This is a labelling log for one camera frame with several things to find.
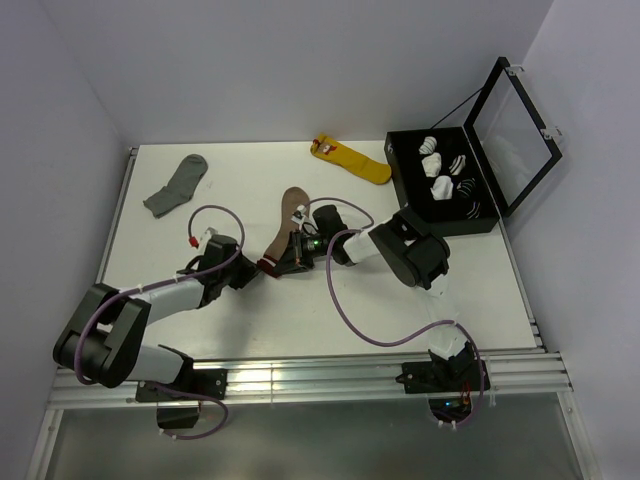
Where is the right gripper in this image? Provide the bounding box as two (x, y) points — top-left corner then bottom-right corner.
(274, 229), (333, 275)

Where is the tan sock with red cuff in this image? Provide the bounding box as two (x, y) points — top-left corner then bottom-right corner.
(257, 187), (310, 278)

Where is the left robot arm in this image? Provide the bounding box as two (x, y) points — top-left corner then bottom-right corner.
(53, 234), (260, 399)

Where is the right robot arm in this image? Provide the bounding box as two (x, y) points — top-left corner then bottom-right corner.
(271, 204), (481, 390)

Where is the grey sock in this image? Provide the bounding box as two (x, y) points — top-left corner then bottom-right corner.
(143, 154), (208, 219)

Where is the yellow sock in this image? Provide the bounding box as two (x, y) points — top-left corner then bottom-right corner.
(310, 134), (392, 185)

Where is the white rolled sock front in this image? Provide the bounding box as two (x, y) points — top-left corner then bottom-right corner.
(430, 176), (454, 201)

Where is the white striped rolled sock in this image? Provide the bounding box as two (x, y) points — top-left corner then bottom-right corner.
(418, 136), (437, 156)

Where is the black striped rolled sock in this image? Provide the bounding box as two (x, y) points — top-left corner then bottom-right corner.
(456, 178), (476, 199)

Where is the dark striped rolled sock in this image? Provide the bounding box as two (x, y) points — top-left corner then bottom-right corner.
(465, 200), (482, 219)

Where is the black display box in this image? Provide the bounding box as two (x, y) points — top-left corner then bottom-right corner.
(385, 127), (499, 237)

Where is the black white rolled sock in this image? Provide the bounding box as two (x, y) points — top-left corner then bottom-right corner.
(449, 155), (466, 176)

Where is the glass box lid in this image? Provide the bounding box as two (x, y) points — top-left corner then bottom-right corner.
(463, 56), (562, 217)

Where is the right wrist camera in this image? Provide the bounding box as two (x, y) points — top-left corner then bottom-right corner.
(291, 205), (307, 226)

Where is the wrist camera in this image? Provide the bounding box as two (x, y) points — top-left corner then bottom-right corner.
(291, 205), (307, 226)
(189, 227), (218, 250)

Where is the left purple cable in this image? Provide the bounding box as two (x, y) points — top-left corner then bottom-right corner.
(74, 203), (246, 441)

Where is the purple cable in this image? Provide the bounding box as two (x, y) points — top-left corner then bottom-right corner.
(302, 197), (486, 431)
(74, 203), (246, 441)

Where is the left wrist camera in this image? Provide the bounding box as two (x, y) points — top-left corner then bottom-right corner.
(189, 227), (218, 250)

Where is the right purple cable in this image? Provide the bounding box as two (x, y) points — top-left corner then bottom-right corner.
(302, 197), (486, 431)

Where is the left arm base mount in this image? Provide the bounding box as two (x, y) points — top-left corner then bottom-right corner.
(134, 368), (229, 440)

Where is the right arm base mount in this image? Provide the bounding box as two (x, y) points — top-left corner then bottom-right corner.
(395, 357), (490, 396)

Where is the aluminium frame rail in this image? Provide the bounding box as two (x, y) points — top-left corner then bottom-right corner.
(46, 351), (573, 410)

